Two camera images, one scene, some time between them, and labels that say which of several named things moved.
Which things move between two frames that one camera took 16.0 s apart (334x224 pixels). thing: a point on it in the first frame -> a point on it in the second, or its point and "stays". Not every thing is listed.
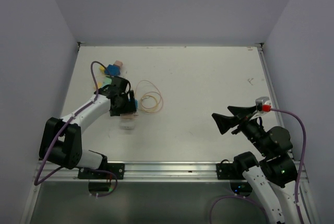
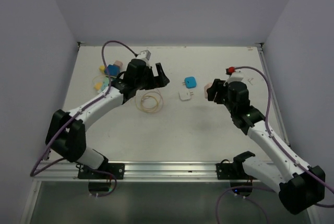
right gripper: [224, 122] -> [217, 86]
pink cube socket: [128, 116] -> [207, 86]
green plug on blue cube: [106, 81] stays
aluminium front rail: [52, 171] stays
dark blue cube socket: [112, 70] stays
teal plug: [105, 84] stays
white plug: [127, 125] -> [185, 95]
